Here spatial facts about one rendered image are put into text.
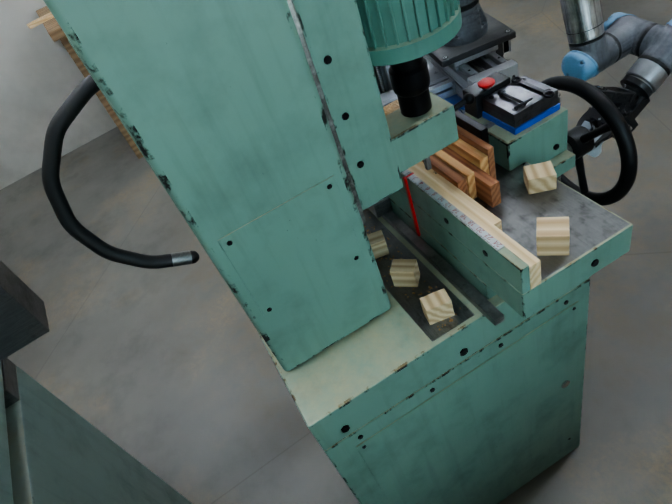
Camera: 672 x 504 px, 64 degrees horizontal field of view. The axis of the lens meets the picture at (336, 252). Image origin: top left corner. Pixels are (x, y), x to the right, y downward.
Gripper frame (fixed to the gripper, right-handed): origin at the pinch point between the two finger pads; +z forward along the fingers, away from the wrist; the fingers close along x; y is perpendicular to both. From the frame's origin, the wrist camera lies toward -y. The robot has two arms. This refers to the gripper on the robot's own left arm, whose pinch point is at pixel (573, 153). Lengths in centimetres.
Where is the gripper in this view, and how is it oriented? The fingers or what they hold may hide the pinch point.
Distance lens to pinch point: 136.3
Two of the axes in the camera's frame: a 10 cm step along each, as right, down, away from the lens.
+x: -4.4, -5.3, 7.2
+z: -6.0, 7.8, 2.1
